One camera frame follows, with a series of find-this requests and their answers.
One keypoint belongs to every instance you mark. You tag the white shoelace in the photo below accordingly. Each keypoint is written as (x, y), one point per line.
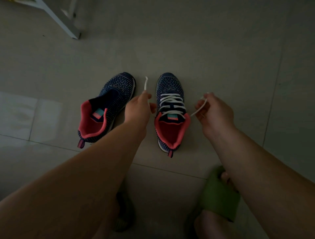
(172, 101)

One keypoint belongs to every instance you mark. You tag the person's left leg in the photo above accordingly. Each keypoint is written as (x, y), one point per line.
(105, 226)

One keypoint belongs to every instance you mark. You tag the person's right hand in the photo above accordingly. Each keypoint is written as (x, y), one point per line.
(216, 118)

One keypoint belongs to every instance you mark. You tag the blue knit sneaker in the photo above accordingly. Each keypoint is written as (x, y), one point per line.
(118, 86)
(169, 83)

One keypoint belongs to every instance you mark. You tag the person's left forearm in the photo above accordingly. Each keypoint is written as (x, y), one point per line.
(64, 192)

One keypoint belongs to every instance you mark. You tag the person's right leg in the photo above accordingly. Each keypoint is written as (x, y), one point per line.
(211, 225)

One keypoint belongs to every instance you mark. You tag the person's right forearm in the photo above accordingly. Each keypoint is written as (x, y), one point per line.
(268, 187)

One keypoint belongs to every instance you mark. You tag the white metal shoe rack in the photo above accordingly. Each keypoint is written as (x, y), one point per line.
(59, 19)

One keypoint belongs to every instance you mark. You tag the person's left hand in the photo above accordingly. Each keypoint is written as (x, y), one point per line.
(137, 110)

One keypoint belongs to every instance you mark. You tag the person's leg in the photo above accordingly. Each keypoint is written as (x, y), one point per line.
(105, 226)
(211, 225)

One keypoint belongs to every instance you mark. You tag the green foam slipper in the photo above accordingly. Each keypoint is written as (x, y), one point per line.
(219, 194)
(125, 211)

